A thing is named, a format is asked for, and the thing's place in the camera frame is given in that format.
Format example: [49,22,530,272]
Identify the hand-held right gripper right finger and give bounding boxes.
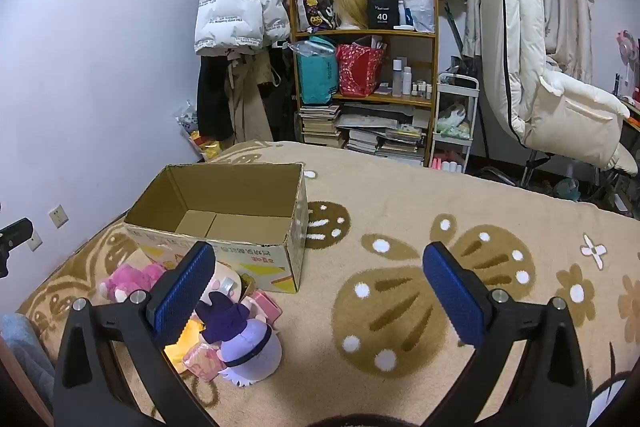
[422,242,593,427]

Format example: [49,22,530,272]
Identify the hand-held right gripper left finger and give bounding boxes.
[52,241,218,427]

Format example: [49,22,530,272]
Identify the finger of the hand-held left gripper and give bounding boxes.
[0,217,34,279]

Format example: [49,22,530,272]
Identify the yellow plush toy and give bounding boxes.
[162,312,206,373]

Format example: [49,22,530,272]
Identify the printed cardboard box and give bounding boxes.
[123,163,309,295]

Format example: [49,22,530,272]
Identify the pale pink soft toy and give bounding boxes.
[202,261,251,303]

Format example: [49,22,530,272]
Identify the pink plush toy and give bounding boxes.
[98,263,167,304]

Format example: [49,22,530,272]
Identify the pink patterned packet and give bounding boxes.
[243,289,282,325]
[182,342,227,382]

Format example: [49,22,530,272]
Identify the purple plush doll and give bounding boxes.
[195,289,283,388]

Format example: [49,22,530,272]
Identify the beige flower printed blanket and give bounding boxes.
[17,139,640,427]

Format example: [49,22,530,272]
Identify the blue cloth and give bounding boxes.
[0,313,56,410]

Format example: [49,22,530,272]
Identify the colourful plastic bags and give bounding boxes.
[176,101,222,162]

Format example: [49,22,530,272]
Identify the white trolley cart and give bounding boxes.
[430,73,481,174]

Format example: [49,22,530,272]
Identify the pile of magazines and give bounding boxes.
[336,103,432,165]

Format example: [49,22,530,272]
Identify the black hanging coat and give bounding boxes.
[196,54,236,144]

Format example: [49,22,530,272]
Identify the beige hanging coat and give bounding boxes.
[224,51,275,144]

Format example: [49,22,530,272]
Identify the stack of brown books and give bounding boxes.
[299,104,346,148]

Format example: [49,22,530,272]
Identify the red patterned bag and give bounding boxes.
[335,42,387,98]

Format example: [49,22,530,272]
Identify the cream padded chair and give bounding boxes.
[477,0,640,178]

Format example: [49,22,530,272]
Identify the teal shopping bag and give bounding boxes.
[295,36,338,104]

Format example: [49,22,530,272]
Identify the wooden shelf rack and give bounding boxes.
[289,0,443,168]

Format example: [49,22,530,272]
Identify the black box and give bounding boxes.
[366,0,401,30]

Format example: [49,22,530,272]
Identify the pink desk fan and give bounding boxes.
[616,29,640,58]

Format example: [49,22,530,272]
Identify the blond wig head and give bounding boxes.
[327,0,370,30]

